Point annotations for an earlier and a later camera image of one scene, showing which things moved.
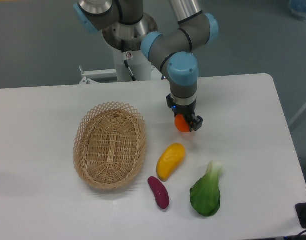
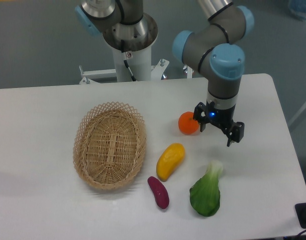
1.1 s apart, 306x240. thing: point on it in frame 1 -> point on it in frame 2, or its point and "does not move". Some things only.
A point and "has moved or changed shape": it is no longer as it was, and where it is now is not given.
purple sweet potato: (159, 192) does not move
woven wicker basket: (110, 145) does not move
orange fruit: (180, 124) has moved or changed shape
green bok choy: (204, 195) does not move
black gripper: (188, 110) -> (203, 113)
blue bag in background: (301, 9) does not move
